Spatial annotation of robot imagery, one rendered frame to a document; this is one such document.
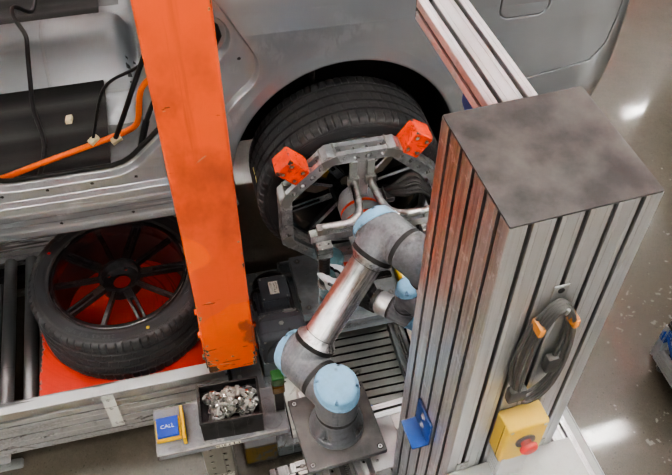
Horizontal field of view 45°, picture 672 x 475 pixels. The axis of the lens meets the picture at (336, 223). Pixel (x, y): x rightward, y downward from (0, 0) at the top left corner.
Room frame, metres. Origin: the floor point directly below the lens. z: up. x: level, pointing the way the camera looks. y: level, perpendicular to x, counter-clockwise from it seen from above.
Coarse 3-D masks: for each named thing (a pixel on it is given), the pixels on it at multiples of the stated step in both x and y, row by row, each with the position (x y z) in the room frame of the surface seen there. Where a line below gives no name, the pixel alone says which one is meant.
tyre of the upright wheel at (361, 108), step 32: (288, 96) 2.09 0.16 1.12; (320, 96) 2.04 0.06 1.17; (352, 96) 2.03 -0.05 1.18; (384, 96) 2.06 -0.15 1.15; (288, 128) 1.95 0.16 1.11; (320, 128) 1.90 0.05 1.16; (352, 128) 1.91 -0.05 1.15; (384, 128) 1.93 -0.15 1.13; (256, 160) 1.95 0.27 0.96; (256, 192) 1.89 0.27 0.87
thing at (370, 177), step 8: (368, 160) 1.83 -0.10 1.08; (368, 168) 1.83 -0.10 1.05; (368, 176) 1.82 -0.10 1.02; (368, 184) 1.81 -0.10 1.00; (376, 184) 1.80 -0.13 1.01; (376, 192) 1.76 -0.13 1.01; (376, 200) 1.74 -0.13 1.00; (384, 200) 1.73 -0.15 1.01; (392, 208) 1.69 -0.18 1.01; (416, 208) 1.69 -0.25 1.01; (424, 208) 1.69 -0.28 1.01; (408, 216) 1.67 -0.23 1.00; (424, 216) 1.69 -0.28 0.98
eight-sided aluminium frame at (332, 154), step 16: (336, 144) 1.86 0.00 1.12; (352, 144) 1.87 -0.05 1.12; (368, 144) 1.88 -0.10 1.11; (384, 144) 1.87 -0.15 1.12; (400, 144) 1.89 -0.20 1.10; (320, 160) 1.81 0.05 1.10; (336, 160) 1.81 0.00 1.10; (352, 160) 1.82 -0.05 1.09; (400, 160) 1.86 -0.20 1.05; (416, 160) 1.87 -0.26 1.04; (320, 176) 1.80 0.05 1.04; (432, 176) 1.89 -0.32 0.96; (288, 192) 1.77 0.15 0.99; (288, 208) 1.77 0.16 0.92; (288, 224) 1.77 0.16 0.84; (288, 240) 1.77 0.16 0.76; (304, 240) 1.83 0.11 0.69
